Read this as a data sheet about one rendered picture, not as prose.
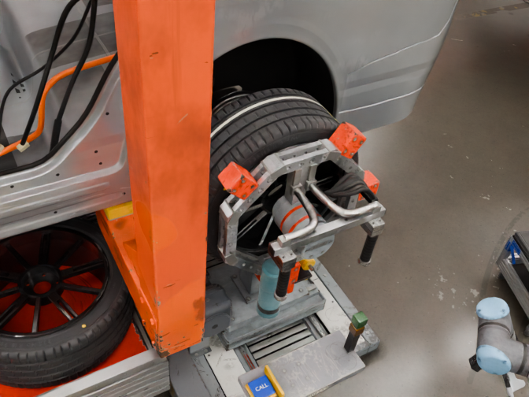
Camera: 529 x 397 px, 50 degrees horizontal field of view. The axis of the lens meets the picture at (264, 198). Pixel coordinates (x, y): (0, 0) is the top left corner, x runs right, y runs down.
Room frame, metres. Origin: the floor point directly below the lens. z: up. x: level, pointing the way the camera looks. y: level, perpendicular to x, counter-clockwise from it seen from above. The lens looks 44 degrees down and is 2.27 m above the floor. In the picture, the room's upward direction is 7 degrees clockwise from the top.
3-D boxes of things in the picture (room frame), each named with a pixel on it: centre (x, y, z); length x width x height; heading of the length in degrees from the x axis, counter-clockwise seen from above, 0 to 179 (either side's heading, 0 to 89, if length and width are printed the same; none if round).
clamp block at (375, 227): (1.34, -0.36, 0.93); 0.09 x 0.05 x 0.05; 34
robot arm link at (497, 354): (0.94, -0.72, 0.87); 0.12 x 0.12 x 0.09; 77
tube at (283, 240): (1.25, -0.09, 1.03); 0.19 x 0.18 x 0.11; 34
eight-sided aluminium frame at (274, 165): (1.41, -0.10, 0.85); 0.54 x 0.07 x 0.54; 124
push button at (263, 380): (0.93, -0.07, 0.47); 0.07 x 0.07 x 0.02; 34
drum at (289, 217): (1.35, -0.14, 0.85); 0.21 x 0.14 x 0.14; 34
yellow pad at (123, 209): (1.50, 0.54, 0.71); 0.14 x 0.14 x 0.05; 34
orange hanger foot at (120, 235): (1.35, 0.44, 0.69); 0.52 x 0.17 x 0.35; 34
